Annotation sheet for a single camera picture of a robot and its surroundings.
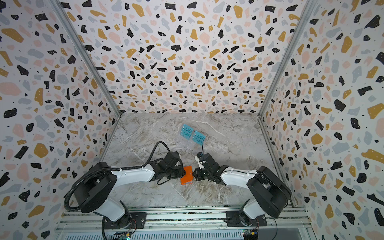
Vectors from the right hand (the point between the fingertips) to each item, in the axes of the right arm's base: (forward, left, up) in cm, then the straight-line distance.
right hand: (192, 171), depth 86 cm
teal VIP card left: (+26, +5, +4) cm, 27 cm away
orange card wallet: (-3, +3, -3) cm, 5 cm away
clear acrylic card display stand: (+23, +2, +1) cm, 23 cm away
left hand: (0, +2, 0) cm, 2 cm away
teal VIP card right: (+22, -3, +4) cm, 22 cm away
